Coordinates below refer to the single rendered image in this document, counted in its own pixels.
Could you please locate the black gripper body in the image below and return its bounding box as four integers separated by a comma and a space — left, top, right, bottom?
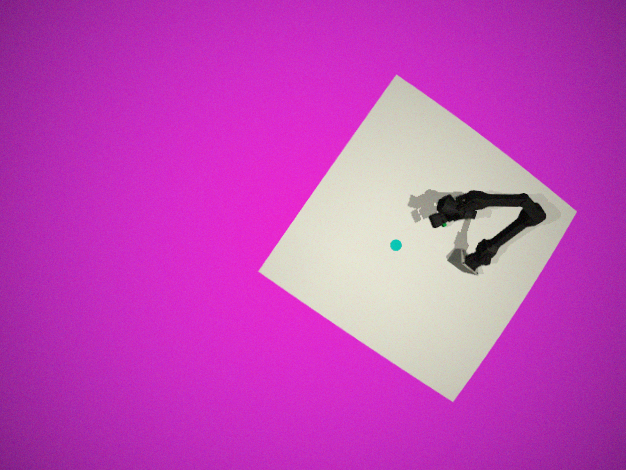
429, 213, 456, 228

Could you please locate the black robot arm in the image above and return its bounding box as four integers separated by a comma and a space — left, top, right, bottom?
437, 190, 546, 271

